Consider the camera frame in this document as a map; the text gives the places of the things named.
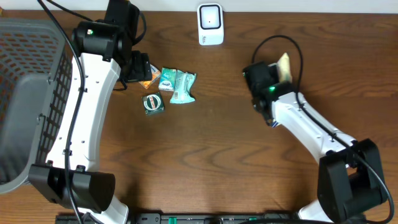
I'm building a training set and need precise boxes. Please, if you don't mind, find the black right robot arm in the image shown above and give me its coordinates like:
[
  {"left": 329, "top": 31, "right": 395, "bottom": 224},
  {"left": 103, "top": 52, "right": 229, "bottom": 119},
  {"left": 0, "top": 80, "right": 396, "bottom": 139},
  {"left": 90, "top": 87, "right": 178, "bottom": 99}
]
[{"left": 249, "top": 82, "right": 394, "bottom": 223}]

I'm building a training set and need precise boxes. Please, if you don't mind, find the white barcode scanner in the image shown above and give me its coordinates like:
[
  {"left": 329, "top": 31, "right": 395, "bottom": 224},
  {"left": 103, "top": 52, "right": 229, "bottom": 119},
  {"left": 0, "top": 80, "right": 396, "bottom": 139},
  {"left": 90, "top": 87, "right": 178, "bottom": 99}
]
[{"left": 197, "top": 3, "right": 224, "bottom": 45}]

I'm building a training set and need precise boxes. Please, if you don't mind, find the white snack bag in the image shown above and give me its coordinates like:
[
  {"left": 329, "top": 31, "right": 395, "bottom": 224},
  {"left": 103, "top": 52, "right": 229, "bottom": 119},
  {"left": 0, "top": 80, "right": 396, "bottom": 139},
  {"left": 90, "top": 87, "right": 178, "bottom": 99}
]
[{"left": 267, "top": 53, "right": 297, "bottom": 128}]

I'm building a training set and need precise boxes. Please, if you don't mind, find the black box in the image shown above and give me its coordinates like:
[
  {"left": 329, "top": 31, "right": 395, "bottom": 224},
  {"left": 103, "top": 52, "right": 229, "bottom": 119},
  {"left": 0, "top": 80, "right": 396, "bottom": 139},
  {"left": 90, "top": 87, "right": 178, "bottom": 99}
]
[{"left": 142, "top": 92, "right": 165, "bottom": 116}]

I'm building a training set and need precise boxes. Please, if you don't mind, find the teal kleenex tissue pack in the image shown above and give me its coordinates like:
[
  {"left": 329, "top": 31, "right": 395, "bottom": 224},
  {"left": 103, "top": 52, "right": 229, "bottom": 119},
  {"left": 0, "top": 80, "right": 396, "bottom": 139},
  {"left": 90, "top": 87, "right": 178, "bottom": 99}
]
[{"left": 159, "top": 67, "right": 177, "bottom": 91}]

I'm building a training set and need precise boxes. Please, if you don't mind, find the teal wet wipes pack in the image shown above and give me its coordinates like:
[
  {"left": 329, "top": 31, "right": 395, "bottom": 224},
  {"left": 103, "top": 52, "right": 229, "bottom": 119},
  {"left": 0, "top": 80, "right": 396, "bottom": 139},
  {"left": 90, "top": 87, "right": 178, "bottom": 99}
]
[{"left": 170, "top": 70, "right": 197, "bottom": 104}]

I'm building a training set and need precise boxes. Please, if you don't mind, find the orange tissue pack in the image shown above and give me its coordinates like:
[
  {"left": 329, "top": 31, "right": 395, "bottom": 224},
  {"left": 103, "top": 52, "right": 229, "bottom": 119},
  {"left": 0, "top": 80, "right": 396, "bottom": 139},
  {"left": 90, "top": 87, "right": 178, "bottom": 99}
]
[{"left": 139, "top": 64, "right": 162, "bottom": 90}]

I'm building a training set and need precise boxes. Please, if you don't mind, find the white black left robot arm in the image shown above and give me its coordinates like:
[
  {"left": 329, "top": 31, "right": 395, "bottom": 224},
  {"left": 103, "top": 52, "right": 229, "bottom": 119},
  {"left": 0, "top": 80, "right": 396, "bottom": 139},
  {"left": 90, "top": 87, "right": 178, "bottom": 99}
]
[{"left": 28, "top": 19, "right": 152, "bottom": 223}]

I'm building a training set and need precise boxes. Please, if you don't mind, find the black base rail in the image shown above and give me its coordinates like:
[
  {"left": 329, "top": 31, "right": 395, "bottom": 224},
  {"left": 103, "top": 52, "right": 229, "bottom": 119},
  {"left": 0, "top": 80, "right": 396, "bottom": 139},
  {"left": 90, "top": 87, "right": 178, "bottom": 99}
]
[{"left": 55, "top": 213, "right": 366, "bottom": 224}]

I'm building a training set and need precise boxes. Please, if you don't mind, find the grey plastic basket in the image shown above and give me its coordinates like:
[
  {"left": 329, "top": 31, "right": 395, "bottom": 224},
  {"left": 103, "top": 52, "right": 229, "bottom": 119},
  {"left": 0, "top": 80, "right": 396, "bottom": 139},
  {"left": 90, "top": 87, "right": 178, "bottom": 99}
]
[{"left": 1, "top": 18, "right": 72, "bottom": 194}]

